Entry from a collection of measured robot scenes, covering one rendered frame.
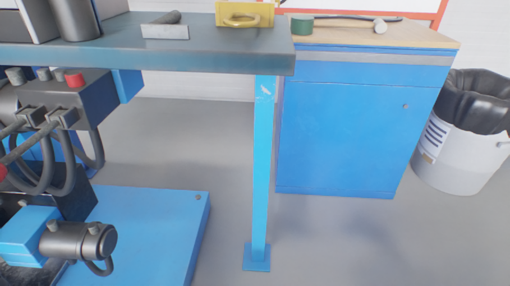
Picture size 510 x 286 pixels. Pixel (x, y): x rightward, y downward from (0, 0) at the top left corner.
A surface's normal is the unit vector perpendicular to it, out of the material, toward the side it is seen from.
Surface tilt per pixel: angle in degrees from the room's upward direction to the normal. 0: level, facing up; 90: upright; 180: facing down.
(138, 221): 0
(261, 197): 90
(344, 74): 90
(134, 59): 90
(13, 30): 90
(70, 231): 4
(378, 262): 0
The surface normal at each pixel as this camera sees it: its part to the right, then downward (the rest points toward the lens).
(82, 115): -0.06, 0.55
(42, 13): 1.00, 0.05
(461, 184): -0.30, 0.56
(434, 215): 0.02, -0.84
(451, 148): -0.78, 0.37
